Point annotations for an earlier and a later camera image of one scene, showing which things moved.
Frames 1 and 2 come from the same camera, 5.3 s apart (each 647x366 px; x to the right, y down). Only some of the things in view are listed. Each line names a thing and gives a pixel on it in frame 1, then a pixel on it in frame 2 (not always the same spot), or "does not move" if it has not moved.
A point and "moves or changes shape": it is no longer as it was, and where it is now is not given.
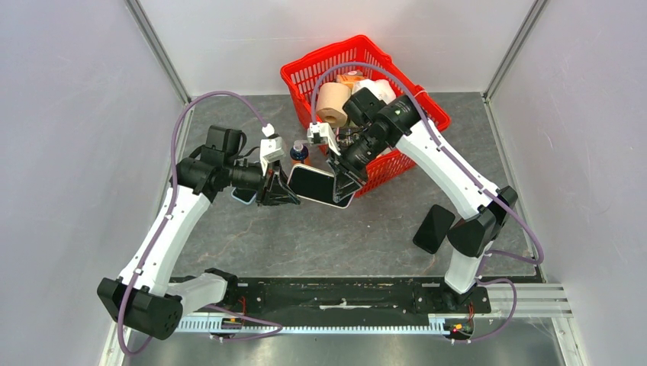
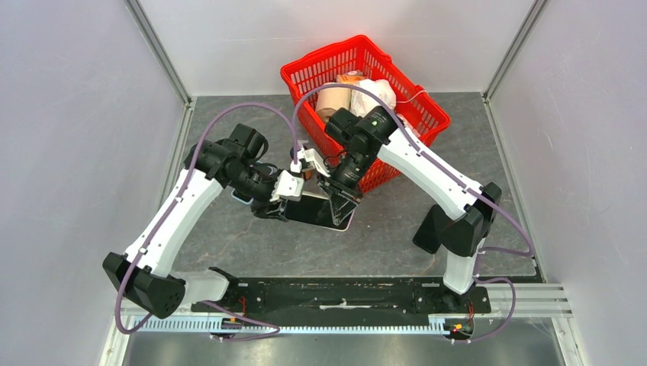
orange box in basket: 350,77 does not move
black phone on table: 434,228 does not move
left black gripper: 275,181 → 262,208
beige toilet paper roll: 330,102 does not move
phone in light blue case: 246,195 does not move
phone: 315,184 moves or changes shape
